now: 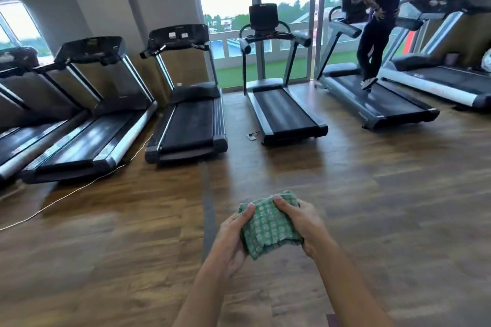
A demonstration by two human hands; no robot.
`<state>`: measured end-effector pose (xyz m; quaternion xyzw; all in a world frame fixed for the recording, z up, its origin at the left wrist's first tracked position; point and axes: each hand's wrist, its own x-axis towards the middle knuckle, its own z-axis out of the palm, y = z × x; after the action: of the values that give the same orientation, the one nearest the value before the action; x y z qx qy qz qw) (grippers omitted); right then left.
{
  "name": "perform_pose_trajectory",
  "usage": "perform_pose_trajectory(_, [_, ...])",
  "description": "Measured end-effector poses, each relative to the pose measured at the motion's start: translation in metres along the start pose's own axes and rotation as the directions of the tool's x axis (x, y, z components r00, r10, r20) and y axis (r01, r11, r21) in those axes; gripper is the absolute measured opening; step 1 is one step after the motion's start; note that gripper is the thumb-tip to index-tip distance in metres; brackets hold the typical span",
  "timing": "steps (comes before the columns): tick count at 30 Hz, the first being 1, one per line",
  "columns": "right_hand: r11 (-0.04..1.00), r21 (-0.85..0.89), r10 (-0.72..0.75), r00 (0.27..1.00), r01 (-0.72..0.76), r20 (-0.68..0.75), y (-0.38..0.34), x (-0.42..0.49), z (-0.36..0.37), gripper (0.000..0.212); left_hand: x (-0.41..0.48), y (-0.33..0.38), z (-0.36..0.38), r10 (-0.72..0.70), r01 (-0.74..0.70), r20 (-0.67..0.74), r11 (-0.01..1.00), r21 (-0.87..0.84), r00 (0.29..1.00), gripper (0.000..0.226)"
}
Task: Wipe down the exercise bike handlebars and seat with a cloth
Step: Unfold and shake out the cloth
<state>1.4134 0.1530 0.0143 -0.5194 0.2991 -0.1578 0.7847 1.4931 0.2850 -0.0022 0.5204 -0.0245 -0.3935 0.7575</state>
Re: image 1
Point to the glass window wall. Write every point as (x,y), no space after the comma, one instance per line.
(230,32)

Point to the person's left forearm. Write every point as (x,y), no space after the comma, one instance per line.
(207,296)

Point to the person's left hand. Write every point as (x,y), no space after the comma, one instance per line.
(228,245)

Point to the green checkered cleaning cloth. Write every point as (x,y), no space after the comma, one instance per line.
(268,227)

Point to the person's right hand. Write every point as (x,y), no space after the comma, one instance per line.
(311,227)

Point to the person's right forearm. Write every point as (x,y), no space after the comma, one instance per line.
(353,292)

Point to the small grey floor plug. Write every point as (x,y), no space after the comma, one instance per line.
(253,136)

